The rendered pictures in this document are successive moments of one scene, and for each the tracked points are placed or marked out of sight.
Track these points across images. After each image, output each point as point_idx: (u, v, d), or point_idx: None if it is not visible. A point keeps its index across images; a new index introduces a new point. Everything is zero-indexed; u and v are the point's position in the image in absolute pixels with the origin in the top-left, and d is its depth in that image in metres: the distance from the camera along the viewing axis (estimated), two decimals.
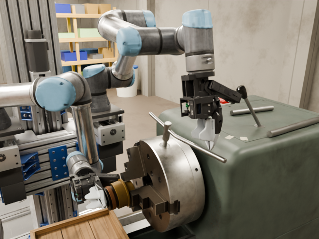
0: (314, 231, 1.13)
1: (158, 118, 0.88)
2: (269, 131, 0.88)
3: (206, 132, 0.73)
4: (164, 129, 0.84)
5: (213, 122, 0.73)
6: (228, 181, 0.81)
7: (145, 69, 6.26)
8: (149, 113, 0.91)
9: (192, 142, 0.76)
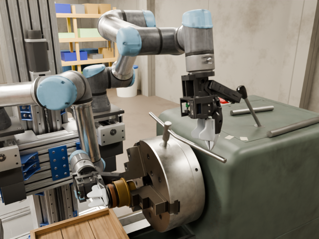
0: (314, 231, 1.13)
1: (158, 118, 0.88)
2: (269, 131, 0.88)
3: (206, 132, 0.73)
4: (164, 129, 0.84)
5: (213, 122, 0.73)
6: (228, 181, 0.81)
7: (145, 69, 6.26)
8: (149, 113, 0.91)
9: (192, 142, 0.76)
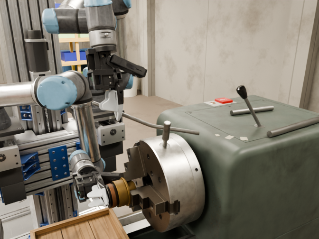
0: (314, 231, 1.13)
1: (183, 129, 0.84)
2: (269, 131, 0.88)
3: (110, 102, 0.78)
4: None
5: (116, 94, 0.79)
6: (228, 181, 0.81)
7: (145, 69, 6.26)
8: (198, 131, 0.84)
9: (132, 117, 0.84)
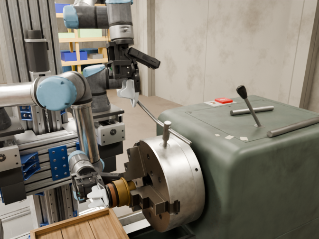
0: (314, 231, 1.13)
1: (179, 134, 0.81)
2: (269, 131, 0.88)
3: (127, 90, 0.87)
4: (169, 127, 0.85)
5: (133, 82, 0.88)
6: (228, 181, 0.81)
7: (145, 69, 6.26)
8: (191, 142, 0.79)
9: (144, 108, 0.90)
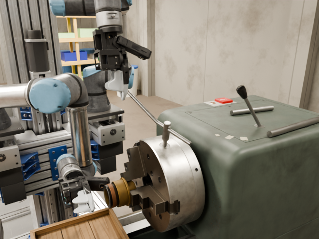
0: (314, 231, 1.13)
1: (179, 134, 0.81)
2: (269, 131, 0.88)
3: (116, 82, 0.81)
4: (169, 127, 0.85)
5: (121, 74, 0.82)
6: (228, 181, 0.81)
7: (145, 69, 6.26)
8: (191, 142, 0.79)
9: (143, 108, 0.90)
